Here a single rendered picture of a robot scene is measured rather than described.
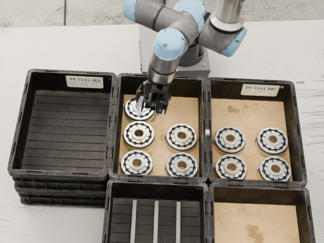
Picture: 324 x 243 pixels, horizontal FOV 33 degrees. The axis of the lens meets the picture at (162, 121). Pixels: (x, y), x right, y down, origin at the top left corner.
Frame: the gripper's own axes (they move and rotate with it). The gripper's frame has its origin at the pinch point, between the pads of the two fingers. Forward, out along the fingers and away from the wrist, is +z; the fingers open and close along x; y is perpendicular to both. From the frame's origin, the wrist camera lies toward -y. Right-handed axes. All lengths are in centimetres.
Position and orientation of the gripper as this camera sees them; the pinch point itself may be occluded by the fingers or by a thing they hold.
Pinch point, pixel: (149, 109)
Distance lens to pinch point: 169.9
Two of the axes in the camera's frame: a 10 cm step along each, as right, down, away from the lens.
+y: -0.3, 8.3, -5.6
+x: 9.8, 1.2, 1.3
